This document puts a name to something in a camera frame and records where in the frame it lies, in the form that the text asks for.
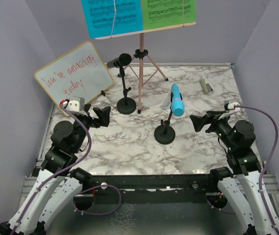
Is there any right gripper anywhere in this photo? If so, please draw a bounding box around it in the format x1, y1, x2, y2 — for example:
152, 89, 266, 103
190, 109, 237, 150

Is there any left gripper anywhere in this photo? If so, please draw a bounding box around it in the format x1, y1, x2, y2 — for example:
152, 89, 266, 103
73, 103, 111, 151

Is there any blue toy microphone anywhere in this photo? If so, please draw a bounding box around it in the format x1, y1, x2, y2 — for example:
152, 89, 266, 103
171, 84, 185, 117

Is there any black mic stand front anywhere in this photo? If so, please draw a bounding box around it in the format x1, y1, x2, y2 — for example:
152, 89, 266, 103
154, 92, 176, 145

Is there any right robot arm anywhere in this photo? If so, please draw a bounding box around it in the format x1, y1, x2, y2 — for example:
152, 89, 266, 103
190, 105, 279, 235

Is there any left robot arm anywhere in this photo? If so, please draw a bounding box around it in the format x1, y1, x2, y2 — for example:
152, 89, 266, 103
0, 104, 111, 235

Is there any grey eraser block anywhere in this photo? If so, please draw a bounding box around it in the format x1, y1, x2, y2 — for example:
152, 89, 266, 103
199, 78, 213, 94

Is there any white remote packet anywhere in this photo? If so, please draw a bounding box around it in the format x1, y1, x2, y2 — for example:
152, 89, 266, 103
158, 90, 171, 114

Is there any yellow framed whiteboard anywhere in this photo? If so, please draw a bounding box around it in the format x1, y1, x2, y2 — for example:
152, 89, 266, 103
34, 41, 114, 107

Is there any black microphone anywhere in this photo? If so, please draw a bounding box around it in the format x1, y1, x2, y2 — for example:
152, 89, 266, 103
106, 53, 132, 69

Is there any pink music stand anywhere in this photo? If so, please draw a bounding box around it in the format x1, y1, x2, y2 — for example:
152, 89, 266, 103
96, 21, 196, 114

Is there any blue sheet music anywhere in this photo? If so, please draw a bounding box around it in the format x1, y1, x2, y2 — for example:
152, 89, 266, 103
81, 0, 143, 39

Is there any green sheet music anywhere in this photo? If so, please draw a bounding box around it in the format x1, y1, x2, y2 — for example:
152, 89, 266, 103
141, 0, 196, 30

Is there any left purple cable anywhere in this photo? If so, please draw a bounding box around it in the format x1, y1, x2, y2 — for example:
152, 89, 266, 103
9, 105, 122, 235

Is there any purple cable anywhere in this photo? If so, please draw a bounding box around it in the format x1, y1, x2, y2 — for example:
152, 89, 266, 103
207, 105, 279, 235
9, 105, 122, 235

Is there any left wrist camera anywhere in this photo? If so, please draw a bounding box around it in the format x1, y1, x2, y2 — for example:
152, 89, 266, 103
59, 97, 85, 114

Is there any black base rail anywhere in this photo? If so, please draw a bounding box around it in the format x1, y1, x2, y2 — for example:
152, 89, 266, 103
91, 174, 220, 204

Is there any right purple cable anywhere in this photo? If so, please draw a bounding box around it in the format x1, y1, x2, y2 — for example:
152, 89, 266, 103
207, 105, 279, 235

